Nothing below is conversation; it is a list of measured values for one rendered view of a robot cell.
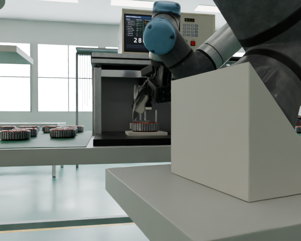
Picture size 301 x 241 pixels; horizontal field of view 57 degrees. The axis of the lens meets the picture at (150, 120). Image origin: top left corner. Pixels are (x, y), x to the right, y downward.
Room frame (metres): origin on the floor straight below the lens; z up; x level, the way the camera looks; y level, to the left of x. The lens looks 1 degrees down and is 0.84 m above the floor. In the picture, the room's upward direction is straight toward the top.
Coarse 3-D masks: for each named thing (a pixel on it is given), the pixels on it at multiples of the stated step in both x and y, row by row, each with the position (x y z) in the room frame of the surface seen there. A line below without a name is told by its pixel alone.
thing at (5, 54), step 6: (0, 48) 1.41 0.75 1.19; (6, 48) 1.41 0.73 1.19; (12, 48) 1.41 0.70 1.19; (18, 48) 1.45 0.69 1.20; (0, 54) 1.47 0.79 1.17; (6, 54) 1.47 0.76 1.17; (12, 54) 1.47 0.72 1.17; (18, 54) 1.47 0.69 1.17; (24, 54) 1.56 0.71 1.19; (0, 60) 1.63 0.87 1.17; (6, 60) 1.63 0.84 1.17; (12, 60) 1.63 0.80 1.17; (18, 60) 1.63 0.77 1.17; (24, 60) 1.63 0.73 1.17; (30, 60) 1.69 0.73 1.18
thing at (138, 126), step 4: (132, 124) 1.09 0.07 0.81; (136, 124) 1.08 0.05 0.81; (140, 124) 1.07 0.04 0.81; (144, 124) 1.07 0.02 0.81; (148, 124) 1.07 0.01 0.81; (152, 124) 1.07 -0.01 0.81; (156, 124) 1.09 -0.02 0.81; (132, 128) 1.09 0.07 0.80; (136, 128) 1.08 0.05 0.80; (140, 128) 1.07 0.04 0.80; (144, 128) 1.07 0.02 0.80; (148, 128) 1.07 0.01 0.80; (152, 128) 1.07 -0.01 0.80; (156, 128) 1.09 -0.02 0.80
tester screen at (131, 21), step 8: (128, 16) 1.24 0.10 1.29; (136, 16) 1.24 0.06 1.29; (144, 16) 1.25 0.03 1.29; (128, 24) 1.24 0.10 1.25; (136, 24) 1.24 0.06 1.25; (144, 24) 1.25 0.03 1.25; (128, 32) 1.24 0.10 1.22; (136, 32) 1.24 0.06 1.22; (128, 40) 1.24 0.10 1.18; (128, 48) 1.24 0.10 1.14; (136, 48) 1.24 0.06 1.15
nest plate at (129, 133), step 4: (128, 132) 1.04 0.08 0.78; (132, 132) 1.04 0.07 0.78; (136, 132) 1.04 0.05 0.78; (140, 132) 1.04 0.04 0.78; (144, 132) 1.04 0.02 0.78; (148, 132) 1.05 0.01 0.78; (152, 132) 1.05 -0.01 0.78; (156, 132) 1.05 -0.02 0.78; (160, 132) 1.06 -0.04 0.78; (164, 132) 1.06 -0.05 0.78
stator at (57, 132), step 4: (52, 132) 1.20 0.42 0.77; (56, 132) 1.19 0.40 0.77; (60, 132) 1.19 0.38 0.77; (64, 132) 1.20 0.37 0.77; (68, 132) 1.20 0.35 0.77; (72, 132) 1.21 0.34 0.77; (52, 136) 1.20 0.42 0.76; (56, 136) 1.19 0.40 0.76; (60, 136) 1.19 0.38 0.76; (64, 136) 1.20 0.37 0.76; (68, 136) 1.20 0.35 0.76; (72, 136) 1.22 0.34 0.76
